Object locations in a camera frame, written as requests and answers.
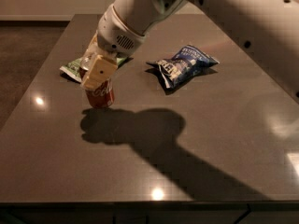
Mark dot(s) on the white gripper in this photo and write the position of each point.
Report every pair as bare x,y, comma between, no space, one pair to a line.
114,35

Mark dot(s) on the red coke can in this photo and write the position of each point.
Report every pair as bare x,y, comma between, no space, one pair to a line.
103,96

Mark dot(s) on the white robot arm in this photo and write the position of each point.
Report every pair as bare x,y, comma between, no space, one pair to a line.
267,30

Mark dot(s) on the green jalapeno chip bag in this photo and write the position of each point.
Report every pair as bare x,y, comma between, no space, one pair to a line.
72,68

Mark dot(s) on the blue chip bag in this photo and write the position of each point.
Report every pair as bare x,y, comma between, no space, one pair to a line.
187,63

